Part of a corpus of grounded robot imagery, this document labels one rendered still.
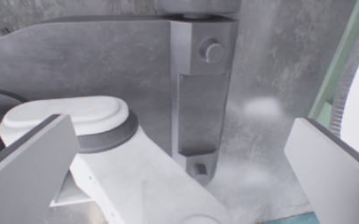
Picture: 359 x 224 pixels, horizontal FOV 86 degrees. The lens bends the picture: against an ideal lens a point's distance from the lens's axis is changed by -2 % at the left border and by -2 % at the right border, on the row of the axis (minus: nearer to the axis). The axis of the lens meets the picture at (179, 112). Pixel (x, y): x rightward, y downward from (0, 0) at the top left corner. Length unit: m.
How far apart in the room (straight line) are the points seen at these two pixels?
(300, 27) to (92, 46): 0.64
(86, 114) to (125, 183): 0.13
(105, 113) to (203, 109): 0.26
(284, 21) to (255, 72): 0.18
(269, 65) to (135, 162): 0.61
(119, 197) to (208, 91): 0.32
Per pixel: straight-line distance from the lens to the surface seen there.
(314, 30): 0.85
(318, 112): 1.03
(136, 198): 0.28
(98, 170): 0.32
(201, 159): 0.59
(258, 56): 0.75
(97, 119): 0.35
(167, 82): 0.48
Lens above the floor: 0.61
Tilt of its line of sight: 57 degrees down
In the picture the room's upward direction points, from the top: 160 degrees clockwise
